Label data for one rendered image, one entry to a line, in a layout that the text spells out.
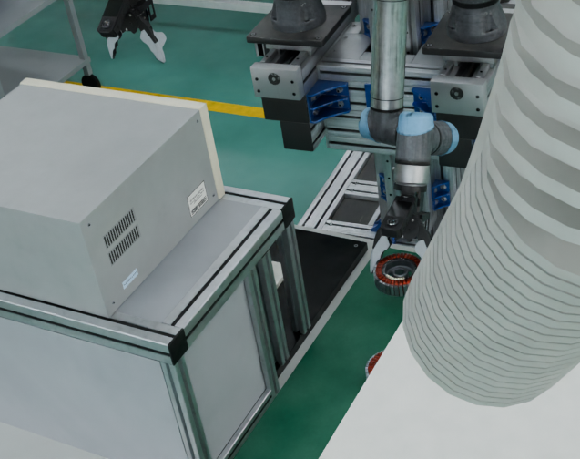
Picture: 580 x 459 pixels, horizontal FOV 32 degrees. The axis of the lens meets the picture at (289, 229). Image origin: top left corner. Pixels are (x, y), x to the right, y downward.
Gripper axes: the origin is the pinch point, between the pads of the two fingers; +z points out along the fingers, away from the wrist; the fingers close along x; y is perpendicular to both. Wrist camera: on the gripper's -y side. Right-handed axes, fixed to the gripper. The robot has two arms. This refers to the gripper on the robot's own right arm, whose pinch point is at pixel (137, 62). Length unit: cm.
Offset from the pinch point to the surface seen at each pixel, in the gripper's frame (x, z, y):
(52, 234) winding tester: -34, -13, -80
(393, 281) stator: -72, 32, -28
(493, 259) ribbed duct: -121, -62, -130
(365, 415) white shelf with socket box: -94, -5, -98
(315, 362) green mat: -60, 40, -47
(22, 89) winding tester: -2.6, -16.6, -43.1
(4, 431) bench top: -6, 40, -83
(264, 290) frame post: -54, 18, -52
